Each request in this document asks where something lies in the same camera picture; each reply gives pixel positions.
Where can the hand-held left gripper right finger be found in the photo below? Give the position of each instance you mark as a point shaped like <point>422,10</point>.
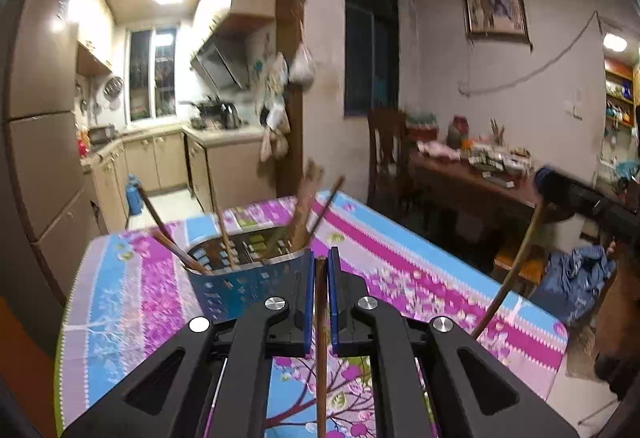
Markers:
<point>336,303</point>

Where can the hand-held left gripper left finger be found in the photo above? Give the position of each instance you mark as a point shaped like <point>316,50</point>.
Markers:
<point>310,303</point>

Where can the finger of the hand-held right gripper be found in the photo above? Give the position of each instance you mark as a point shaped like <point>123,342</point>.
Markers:
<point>565,188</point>

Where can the blue perforated utensil holder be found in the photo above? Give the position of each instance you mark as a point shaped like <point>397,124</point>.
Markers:
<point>240,288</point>

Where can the blue patterned cloth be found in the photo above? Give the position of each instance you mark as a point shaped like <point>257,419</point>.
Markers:
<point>575,283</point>

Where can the wooden stool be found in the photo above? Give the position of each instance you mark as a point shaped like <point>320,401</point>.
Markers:
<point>520,260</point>

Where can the chopstick cup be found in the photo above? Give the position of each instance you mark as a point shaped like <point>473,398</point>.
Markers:
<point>497,134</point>

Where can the floral striped tablecloth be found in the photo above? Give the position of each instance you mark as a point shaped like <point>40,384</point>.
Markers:
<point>425,298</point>

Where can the dark wooden dining table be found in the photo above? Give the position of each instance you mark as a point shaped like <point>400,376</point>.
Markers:
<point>460,183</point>

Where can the dark glass jar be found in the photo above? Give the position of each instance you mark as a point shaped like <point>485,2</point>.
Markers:
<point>458,133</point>

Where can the pink cloth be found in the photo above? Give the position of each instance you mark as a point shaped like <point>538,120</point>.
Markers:
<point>437,150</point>

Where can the beige stove counter cabinet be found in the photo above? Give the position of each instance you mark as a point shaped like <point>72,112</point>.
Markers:
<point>235,173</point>

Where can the dark wooden chair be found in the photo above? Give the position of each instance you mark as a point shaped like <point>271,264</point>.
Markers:
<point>387,148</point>

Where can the hanging cloth bags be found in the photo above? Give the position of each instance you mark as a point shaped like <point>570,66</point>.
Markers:
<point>274,118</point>

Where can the steel electric kettle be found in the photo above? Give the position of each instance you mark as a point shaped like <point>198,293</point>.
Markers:
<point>229,115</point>

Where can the blue thermos flask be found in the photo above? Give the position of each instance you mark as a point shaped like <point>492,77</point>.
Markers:
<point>133,195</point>

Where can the beige lower kitchen cabinets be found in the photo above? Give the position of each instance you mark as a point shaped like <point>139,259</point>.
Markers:
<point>150,163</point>

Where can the white hanging plastic bag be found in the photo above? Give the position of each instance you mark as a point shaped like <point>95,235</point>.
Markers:
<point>302,65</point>

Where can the dark room window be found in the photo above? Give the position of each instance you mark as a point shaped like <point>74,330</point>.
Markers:
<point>372,43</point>

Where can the steel range hood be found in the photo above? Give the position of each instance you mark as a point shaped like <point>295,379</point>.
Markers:
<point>220,65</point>

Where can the barred kitchen window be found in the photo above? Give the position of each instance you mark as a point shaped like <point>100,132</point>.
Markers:
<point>152,75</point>

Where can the hanging metal colander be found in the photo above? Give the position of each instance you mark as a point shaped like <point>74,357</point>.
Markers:
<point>112,88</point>

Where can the brown refrigerator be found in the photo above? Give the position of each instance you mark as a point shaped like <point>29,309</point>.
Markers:
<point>45,158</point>

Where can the wood-trimmed upper kitchen cabinet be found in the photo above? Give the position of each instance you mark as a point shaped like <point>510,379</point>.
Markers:
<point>240,3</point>

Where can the beige upper kitchen cabinet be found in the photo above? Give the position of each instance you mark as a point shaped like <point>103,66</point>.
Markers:
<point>95,38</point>

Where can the wooden wall shelf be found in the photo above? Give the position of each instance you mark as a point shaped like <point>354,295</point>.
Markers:
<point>620,83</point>

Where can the framed wall picture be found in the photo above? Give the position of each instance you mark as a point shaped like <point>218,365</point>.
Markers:
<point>496,13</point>

